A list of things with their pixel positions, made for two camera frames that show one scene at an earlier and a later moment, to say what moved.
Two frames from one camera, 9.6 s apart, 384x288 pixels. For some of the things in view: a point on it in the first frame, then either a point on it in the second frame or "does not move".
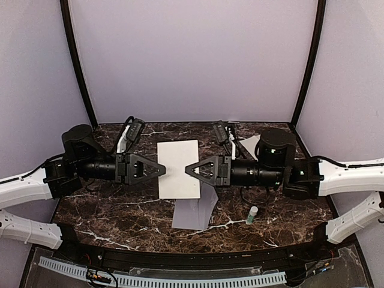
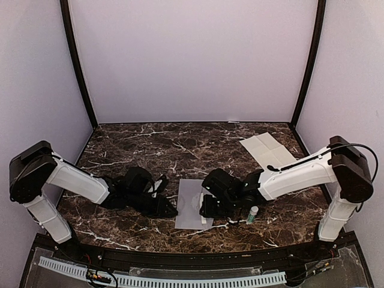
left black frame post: (72, 42) does not move
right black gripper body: (224, 171) to (220, 209)
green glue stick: (253, 211) does not move
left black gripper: (126, 169) to (159, 210)
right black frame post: (320, 16) does not move
